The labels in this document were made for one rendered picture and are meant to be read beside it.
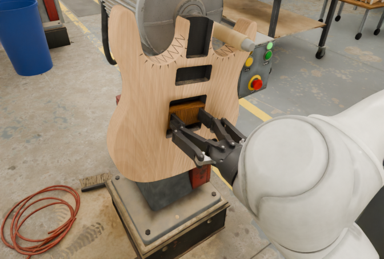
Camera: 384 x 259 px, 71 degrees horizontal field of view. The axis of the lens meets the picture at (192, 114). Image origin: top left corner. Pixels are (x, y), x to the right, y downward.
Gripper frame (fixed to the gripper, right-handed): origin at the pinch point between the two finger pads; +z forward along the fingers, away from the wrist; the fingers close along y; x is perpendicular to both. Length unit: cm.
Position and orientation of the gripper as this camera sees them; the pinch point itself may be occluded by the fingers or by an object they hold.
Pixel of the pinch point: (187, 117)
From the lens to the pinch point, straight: 61.8
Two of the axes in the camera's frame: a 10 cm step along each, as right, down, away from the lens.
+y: 8.2, -1.9, 5.4
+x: 1.4, -8.5, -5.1
